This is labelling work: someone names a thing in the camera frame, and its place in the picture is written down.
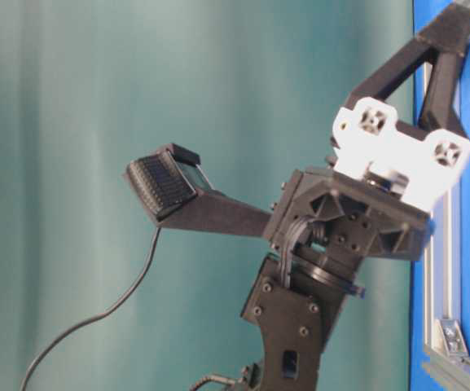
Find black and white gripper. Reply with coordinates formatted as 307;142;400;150
263;97;470;261

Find teal background curtain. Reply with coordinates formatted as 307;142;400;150
0;1;412;390

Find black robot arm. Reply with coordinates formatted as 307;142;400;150
225;2;470;390

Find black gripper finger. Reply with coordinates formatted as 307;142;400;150
347;2;470;141

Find aluminium profile frame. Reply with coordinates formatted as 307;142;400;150
420;0;470;391

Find metal corner bracket lower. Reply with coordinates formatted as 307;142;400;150
438;319;469;358

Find black camera cable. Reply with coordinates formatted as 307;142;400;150
19;226;163;391

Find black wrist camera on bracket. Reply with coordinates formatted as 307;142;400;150
125;143;270;237

